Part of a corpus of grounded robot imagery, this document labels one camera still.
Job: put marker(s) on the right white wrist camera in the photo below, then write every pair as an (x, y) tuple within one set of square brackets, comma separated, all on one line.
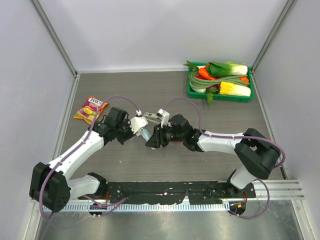
[(164, 117)]

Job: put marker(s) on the yellow white cabbage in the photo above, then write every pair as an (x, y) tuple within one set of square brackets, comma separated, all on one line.
[(228, 88)]

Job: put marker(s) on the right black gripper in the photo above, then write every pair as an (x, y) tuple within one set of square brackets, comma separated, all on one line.
[(155, 141)]

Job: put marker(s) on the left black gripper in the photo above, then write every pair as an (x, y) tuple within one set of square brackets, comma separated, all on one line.
[(126, 123)]

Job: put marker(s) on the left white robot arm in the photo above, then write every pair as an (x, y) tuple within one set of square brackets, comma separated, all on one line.
[(52, 184)]

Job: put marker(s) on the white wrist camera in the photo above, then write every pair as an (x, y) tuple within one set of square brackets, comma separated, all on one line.
[(164, 117), (138, 123)]

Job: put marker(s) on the white slotted cable duct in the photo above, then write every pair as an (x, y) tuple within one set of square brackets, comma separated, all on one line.
[(185, 206)]

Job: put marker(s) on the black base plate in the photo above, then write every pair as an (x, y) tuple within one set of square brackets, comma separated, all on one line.
[(172, 192)]

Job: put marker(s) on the green long beans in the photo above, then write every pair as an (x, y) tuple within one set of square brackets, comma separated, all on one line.
[(202, 84)]

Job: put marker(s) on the light blue stapler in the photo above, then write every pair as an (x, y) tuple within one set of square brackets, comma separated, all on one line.
[(145, 134)]

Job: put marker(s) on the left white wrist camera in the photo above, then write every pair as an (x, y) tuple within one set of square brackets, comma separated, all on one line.
[(138, 123)]

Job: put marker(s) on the orange carrot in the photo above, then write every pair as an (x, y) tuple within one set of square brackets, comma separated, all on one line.
[(205, 74)]

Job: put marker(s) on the candy snack bag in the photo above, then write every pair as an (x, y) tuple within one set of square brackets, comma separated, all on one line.
[(91, 108)]

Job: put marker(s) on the green plastic tray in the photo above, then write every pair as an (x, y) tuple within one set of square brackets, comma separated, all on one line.
[(216, 88)]

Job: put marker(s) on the green leafy herb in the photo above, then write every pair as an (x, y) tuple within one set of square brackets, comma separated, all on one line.
[(209, 97)]

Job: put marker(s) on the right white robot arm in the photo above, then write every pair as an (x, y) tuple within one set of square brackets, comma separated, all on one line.
[(257, 155)]

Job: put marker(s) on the white green bok choy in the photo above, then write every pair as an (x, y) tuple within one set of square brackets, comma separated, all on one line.
[(218, 69)]

